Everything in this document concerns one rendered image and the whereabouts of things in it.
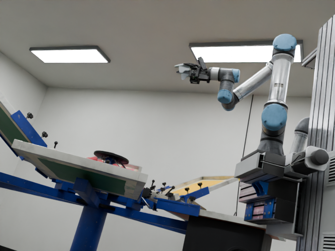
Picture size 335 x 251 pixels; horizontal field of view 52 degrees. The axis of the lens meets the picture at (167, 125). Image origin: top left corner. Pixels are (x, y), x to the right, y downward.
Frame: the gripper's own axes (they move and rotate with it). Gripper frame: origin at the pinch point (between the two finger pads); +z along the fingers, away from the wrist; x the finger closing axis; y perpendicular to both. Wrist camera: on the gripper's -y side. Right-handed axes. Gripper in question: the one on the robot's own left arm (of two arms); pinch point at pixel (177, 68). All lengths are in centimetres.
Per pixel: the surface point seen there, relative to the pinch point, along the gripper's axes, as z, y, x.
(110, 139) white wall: 199, -85, 304
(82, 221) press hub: 78, 80, 98
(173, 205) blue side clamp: 0, 61, 64
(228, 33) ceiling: 7, -151, 126
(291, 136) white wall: -73, -111, 266
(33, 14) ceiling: 251, -149, 103
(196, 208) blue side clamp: -16, 61, 62
